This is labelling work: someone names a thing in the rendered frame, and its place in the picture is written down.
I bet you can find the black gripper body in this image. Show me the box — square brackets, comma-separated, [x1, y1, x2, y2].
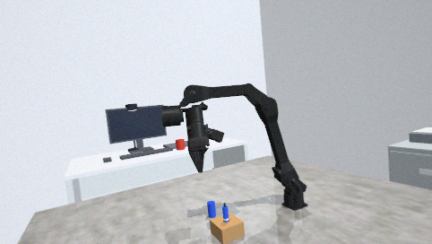
[186, 122, 210, 150]

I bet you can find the tan wooden block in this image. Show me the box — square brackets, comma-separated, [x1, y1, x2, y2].
[210, 213, 245, 244]

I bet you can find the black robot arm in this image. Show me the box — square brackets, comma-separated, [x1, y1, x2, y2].
[162, 83, 307, 211]

